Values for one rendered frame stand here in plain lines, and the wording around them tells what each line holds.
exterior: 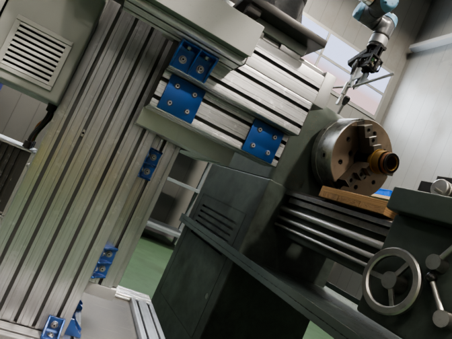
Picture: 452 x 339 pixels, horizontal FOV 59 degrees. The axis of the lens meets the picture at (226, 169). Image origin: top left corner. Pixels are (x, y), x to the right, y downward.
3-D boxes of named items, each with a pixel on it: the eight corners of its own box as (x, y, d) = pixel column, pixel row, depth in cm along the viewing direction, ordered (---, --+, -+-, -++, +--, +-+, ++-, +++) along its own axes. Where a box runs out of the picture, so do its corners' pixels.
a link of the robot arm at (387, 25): (377, 15, 180) (392, 25, 181) (366, 35, 179) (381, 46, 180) (387, 7, 172) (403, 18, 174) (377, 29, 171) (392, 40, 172)
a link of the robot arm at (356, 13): (370, -6, 167) (390, 8, 168) (356, 4, 178) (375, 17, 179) (361, 9, 166) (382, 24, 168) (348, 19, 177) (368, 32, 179)
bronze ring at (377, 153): (369, 144, 150) (388, 146, 142) (385, 154, 154) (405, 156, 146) (360, 167, 149) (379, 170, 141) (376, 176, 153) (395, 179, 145)
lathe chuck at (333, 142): (302, 167, 156) (343, 103, 160) (350, 208, 169) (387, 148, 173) (316, 170, 148) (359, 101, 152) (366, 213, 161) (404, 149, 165)
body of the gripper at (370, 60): (366, 64, 168) (379, 39, 169) (352, 66, 175) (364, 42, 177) (378, 74, 171) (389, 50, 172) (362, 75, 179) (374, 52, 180)
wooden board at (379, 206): (318, 195, 142) (322, 185, 142) (383, 229, 157) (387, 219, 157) (383, 214, 115) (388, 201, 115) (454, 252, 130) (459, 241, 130)
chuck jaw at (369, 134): (352, 152, 158) (350, 122, 155) (362, 150, 160) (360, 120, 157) (372, 154, 148) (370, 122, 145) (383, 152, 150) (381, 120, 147)
